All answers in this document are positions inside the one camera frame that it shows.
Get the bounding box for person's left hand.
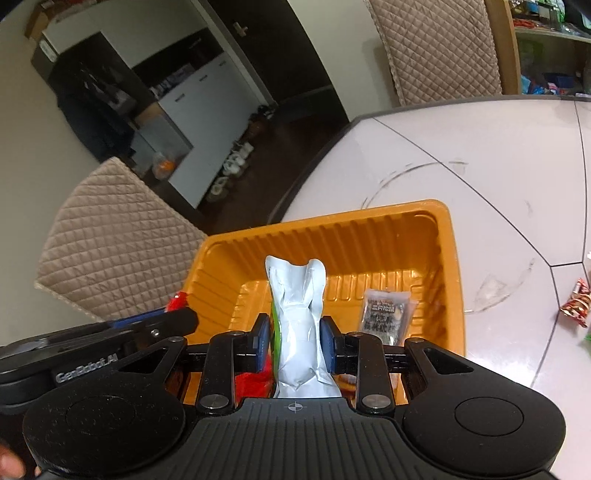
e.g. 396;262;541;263
0;438;28;480

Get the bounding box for quilted beige chair with fringe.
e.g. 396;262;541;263
34;157;208;324

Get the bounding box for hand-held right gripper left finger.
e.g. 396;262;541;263
108;313;273;415

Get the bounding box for black clear snack packet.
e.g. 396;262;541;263
358;287;419;347

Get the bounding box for black cabinet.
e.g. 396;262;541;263
32;32;139;162

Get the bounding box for silver snack pouch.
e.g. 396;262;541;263
264;256;342;400

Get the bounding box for red patterned candy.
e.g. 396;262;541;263
558;277;591;329

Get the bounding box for white cabinet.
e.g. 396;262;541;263
134;51;273;208

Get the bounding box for glass tank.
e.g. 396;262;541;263
131;99;195;185

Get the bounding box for orange plastic tray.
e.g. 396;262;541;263
178;199;468;407

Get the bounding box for dark wooden door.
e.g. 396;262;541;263
203;0;352;125

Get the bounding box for cardboard box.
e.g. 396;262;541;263
25;0;61;42

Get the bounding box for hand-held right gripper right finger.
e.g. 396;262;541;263
320;315;478;415

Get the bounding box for white shoes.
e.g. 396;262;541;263
205;141;254;204

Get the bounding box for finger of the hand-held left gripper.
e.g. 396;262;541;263
111;310;167;325
124;307;200;346

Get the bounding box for dark shoes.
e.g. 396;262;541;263
249;105;278;139

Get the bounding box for beige quilted chair back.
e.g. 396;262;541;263
362;0;504;108

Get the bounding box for wooden shelf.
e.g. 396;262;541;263
485;0;591;97

